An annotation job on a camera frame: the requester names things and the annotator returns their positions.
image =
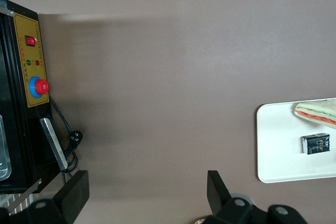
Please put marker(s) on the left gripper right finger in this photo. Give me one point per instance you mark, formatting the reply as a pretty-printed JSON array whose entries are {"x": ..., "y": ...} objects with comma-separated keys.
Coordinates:
[{"x": 218, "y": 195}]

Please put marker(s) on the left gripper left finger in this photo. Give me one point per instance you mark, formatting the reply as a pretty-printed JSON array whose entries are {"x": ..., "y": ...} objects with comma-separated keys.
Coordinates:
[{"x": 76, "y": 192}]

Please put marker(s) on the beige plastic tray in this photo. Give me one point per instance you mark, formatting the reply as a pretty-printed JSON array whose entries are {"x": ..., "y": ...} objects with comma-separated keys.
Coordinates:
[{"x": 278, "y": 155}]

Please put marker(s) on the silver metal bar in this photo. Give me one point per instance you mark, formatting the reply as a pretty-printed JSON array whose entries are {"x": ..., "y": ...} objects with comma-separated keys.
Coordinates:
[{"x": 53, "y": 144}]

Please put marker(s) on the shiny metal container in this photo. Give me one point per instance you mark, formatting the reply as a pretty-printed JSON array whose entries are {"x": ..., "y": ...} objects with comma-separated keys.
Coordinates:
[{"x": 4, "y": 150}]

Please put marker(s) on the black sealing machine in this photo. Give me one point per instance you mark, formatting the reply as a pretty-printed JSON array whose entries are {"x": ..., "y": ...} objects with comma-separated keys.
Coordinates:
[{"x": 15, "y": 129}]

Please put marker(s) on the black tissue pack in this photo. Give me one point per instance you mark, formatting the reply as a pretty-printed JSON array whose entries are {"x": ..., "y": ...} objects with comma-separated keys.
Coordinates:
[{"x": 316, "y": 144}]

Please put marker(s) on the red emergency stop button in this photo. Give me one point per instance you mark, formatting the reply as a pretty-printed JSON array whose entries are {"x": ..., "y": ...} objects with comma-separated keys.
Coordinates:
[{"x": 40, "y": 86}]

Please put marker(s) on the wrapped triangular sandwich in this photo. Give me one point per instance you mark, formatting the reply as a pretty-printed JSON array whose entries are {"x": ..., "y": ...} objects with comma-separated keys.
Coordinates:
[{"x": 317, "y": 115}]

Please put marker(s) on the red rocker switch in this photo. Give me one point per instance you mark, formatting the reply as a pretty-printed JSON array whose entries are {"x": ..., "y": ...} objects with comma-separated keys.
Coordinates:
[{"x": 30, "y": 41}]

